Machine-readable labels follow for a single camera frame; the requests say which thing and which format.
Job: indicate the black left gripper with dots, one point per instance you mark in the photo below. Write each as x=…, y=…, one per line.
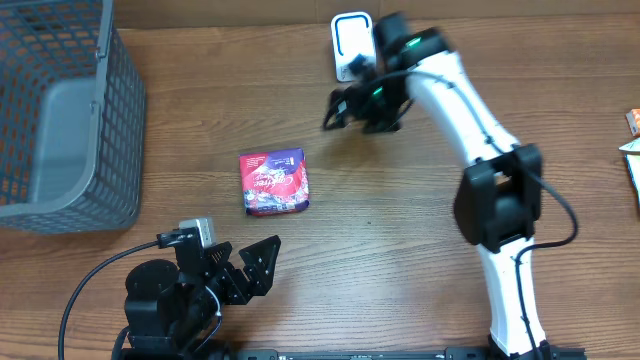
x=261, y=278

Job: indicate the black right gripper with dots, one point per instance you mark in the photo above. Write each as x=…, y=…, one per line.
x=348, y=95

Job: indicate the red purple pad pack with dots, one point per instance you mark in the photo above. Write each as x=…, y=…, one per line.
x=274, y=182

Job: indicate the small orange snack packet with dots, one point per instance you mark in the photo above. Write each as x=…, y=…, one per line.
x=633, y=119

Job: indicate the orange blue snack bag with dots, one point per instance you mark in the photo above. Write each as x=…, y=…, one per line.
x=633, y=166

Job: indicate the white conditioner tube gold cap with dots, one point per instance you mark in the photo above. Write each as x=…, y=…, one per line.
x=633, y=147

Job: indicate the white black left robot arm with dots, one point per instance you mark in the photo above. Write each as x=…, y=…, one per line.
x=174, y=309

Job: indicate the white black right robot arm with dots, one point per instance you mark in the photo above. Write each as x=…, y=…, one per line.
x=387, y=69

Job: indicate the white barcode scanner stand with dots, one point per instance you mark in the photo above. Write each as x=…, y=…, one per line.
x=352, y=41

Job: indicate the grey plastic mesh basket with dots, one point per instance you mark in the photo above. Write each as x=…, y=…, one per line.
x=73, y=119

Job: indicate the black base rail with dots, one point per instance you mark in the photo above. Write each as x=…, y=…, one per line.
x=450, y=353

